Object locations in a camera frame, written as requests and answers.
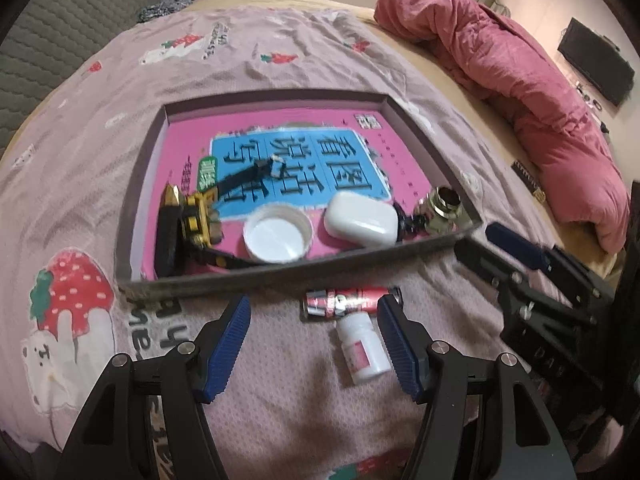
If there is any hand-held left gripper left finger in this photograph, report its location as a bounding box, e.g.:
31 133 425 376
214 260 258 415
52 294 252 480

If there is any white pill bottle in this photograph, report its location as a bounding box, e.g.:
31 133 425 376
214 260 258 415
335 312 393 387

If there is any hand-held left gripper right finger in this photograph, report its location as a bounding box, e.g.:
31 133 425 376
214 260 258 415
376 294 578 480

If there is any red and black pack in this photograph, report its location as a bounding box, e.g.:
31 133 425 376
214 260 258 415
302 285 403 323

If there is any pink and blue book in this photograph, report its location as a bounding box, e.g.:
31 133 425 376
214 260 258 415
140 107 451 281

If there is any grey quilted headboard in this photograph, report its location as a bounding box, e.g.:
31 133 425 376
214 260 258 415
0 0 173 161

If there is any black mattress label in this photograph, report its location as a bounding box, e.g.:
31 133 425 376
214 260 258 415
512 160 546 203

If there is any white earbuds case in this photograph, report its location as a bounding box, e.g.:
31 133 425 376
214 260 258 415
324 192 399 248

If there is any strawberry printed blanket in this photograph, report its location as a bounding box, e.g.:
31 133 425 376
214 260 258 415
0 7 566 480

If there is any shallow brown cardboard box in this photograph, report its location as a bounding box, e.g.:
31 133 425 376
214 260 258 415
116 89 485 298

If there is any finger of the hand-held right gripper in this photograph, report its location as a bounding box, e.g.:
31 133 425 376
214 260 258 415
454 237 592 330
485 221 616 312

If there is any black wall television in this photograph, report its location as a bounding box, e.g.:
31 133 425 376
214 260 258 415
557 17 636 108

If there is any dark patterned cloth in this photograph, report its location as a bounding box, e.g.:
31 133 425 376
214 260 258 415
137 0 193 23

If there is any gold metal jar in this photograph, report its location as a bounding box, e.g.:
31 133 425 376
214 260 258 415
414 186 473 236

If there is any black hair clip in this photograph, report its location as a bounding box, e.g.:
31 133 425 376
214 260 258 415
392 202 426 243

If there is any yellow toy watch black strap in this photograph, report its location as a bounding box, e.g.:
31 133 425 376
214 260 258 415
180 156 286 271

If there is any pink duvet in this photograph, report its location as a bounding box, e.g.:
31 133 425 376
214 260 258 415
374 0 632 253

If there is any black lipstick with gold tip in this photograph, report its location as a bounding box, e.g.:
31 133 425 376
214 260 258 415
154 184 182 277

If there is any white plastic bottle cap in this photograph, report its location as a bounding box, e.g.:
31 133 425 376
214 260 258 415
242 205 313 264

